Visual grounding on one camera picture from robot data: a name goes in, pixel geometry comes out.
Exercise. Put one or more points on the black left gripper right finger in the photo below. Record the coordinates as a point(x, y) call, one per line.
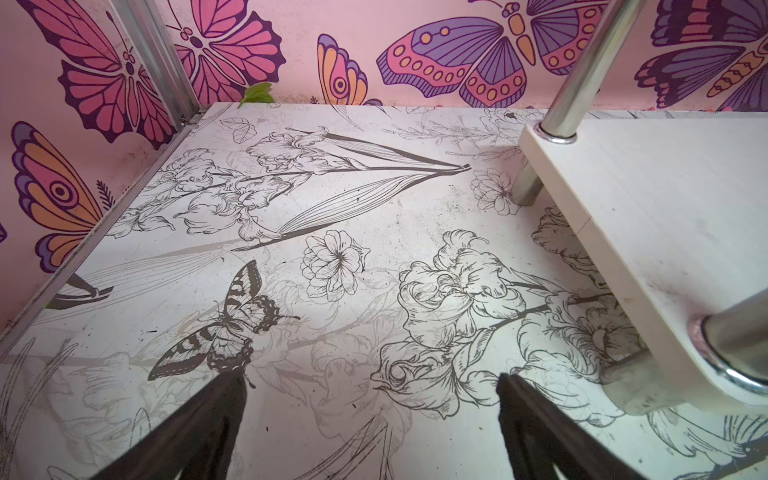
point(542, 442)

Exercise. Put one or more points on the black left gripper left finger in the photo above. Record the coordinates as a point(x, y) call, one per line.
point(195, 442)

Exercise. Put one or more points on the white two-tier shelf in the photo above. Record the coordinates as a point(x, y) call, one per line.
point(673, 213)

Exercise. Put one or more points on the green artificial plant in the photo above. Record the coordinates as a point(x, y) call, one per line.
point(259, 93)

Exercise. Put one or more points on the aluminium frame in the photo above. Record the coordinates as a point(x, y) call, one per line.
point(142, 23)

